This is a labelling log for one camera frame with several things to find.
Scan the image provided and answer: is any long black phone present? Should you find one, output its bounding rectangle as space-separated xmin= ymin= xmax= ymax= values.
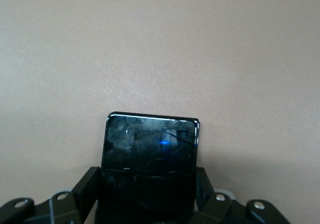
xmin=94 ymin=111 xmax=201 ymax=224

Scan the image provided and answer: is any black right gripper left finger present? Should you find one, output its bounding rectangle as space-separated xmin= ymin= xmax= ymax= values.
xmin=0 ymin=167 xmax=101 ymax=224

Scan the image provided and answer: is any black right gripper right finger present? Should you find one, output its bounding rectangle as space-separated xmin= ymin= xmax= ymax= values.
xmin=192 ymin=168 xmax=291 ymax=224

